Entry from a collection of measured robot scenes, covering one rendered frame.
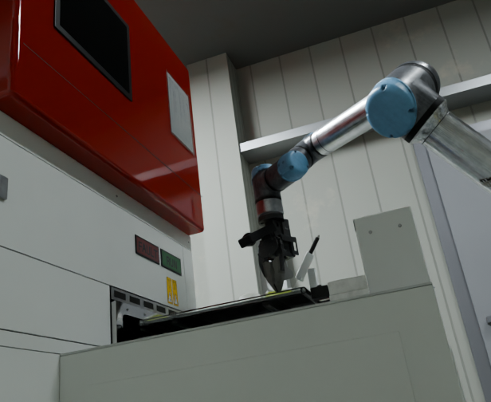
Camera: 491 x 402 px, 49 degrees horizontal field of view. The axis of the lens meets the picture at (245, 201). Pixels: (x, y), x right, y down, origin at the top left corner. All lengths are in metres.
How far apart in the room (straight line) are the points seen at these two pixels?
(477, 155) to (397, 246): 0.36
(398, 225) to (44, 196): 0.63
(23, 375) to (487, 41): 3.40
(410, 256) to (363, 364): 0.19
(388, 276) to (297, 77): 3.06
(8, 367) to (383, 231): 0.62
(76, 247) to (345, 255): 2.35
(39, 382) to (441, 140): 0.87
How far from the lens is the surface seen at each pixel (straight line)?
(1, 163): 0.99
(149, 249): 1.36
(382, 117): 1.17
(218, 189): 3.39
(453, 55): 3.78
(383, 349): 0.80
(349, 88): 3.72
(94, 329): 1.11
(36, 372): 0.96
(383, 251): 0.89
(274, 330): 0.84
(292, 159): 1.41
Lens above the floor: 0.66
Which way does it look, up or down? 23 degrees up
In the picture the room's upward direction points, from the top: 8 degrees counter-clockwise
